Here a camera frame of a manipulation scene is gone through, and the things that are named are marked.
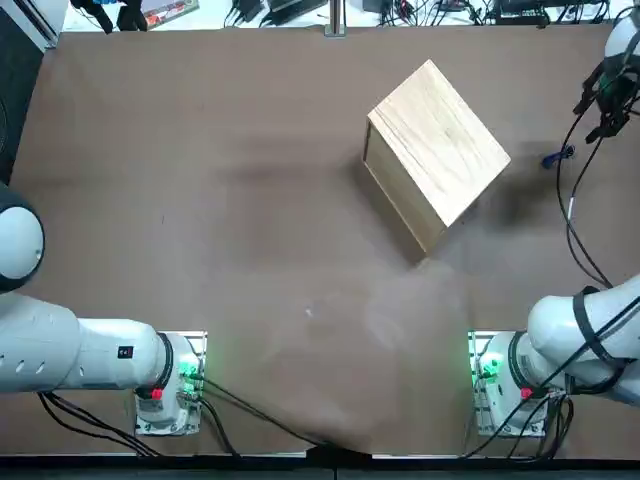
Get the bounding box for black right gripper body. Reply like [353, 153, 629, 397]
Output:
[597, 52, 640, 119]

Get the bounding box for key with blue strap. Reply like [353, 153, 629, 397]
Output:
[543, 146, 576, 169]

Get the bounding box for black power supply box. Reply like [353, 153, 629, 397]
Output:
[492, 0, 611, 22]

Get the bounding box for wooden drawer box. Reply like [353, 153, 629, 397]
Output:
[363, 58, 512, 254]

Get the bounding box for small black power adapter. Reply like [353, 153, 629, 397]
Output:
[224, 0, 265, 26]

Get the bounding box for colourful printed book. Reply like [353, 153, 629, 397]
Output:
[141, 0, 200, 27]

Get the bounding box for black clamp stand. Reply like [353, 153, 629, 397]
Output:
[69, 0, 150, 35]

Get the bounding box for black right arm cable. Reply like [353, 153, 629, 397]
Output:
[553, 107, 616, 291]

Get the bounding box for tangled black cables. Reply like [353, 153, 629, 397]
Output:
[377, 0, 494, 27]

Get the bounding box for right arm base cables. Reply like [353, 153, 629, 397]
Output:
[462, 384, 576, 460]

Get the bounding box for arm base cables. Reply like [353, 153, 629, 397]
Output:
[37, 391, 242, 459]
[462, 384, 576, 460]

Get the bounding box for black cable on table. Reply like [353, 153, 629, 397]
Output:
[198, 377, 374, 457]

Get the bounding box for white metal rail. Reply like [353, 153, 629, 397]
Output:
[19, 0, 70, 50]

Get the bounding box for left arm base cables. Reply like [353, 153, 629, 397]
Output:
[37, 391, 242, 459]

